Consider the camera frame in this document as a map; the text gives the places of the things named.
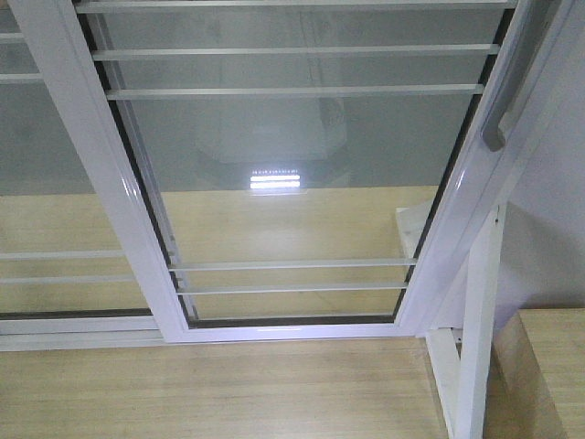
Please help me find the light wooden box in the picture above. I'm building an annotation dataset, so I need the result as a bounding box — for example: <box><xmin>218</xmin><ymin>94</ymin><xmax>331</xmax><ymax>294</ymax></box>
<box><xmin>484</xmin><ymin>308</ymin><xmax>584</xmax><ymax>438</ymax></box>

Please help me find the grey door handle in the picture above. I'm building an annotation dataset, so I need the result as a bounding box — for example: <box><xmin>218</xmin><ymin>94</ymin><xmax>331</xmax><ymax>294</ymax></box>
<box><xmin>482</xmin><ymin>1</ymin><xmax>559</xmax><ymax>152</ymax></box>

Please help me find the light wooden platform board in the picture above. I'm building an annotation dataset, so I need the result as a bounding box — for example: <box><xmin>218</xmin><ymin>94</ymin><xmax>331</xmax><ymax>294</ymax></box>
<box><xmin>1</xmin><ymin>186</ymin><xmax>444</xmax><ymax>438</ymax></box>

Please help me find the white triangular support bracket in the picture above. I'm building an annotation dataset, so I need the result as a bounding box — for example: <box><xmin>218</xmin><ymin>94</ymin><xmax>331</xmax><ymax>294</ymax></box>
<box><xmin>426</xmin><ymin>204</ymin><xmax>506</xmax><ymax>438</ymax></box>

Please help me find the white fixed glass door panel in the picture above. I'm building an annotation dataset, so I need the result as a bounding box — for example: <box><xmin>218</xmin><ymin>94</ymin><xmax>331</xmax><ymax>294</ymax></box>
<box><xmin>1</xmin><ymin>1</ymin><xmax>163</xmax><ymax>349</ymax></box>

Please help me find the white door frame post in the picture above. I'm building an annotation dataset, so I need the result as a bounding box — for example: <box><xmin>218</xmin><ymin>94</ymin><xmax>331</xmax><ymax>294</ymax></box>
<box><xmin>399</xmin><ymin>1</ymin><xmax>584</xmax><ymax>336</ymax></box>

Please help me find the white framed sliding glass door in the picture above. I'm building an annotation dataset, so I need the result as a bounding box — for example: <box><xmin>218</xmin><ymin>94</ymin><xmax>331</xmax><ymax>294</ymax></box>
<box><xmin>10</xmin><ymin>1</ymin><xmax>520</xmax><ymax>343</ymax></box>

